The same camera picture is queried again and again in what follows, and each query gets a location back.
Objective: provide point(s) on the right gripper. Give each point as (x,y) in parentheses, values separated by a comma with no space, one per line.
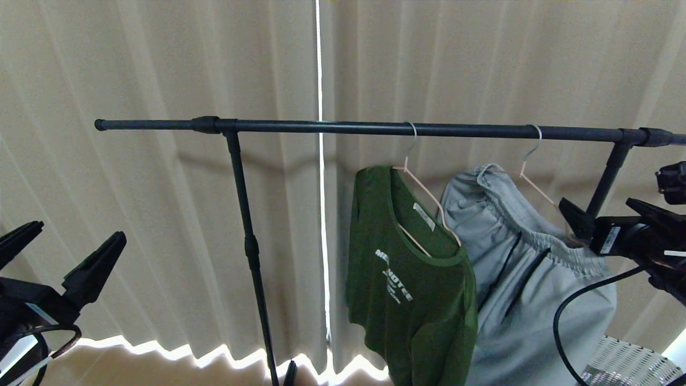
(643,238)

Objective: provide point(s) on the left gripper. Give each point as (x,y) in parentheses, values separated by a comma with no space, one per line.
(27,308)

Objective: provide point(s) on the pink clothes hanger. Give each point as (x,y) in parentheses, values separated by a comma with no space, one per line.
(536,187)
(429,195)

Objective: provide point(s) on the pale grey shorts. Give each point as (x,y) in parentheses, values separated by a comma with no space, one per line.
(514,332)

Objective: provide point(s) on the green shirt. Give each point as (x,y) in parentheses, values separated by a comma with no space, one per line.
(418,321)

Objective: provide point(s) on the white laundry basket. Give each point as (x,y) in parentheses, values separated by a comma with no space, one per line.
(627,359)

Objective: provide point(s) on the black clothes rack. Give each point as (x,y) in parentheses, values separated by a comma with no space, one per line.
(321,127)

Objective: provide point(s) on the beige curtain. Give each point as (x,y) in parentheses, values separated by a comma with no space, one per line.
(134,214)

